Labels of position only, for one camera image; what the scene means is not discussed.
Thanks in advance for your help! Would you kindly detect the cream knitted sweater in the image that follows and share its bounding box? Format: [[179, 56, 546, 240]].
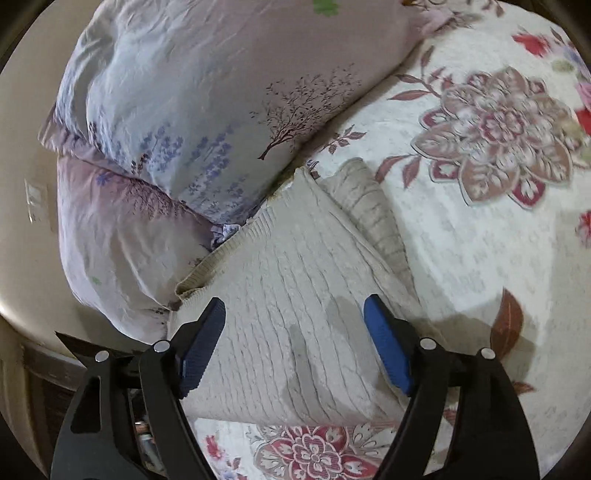
[[169, 158, 433, 426]]

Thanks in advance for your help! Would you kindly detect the lower lavender pillow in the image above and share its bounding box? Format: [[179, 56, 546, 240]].
[[57, 155, 213, 344]]

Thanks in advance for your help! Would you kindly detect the white floral bedspread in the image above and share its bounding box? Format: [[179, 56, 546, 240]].
[[186, 0, 591, 480]]

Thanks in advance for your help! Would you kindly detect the upper lavender tree-print pillow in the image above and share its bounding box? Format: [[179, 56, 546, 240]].
[[39, 1, 452, 224]]

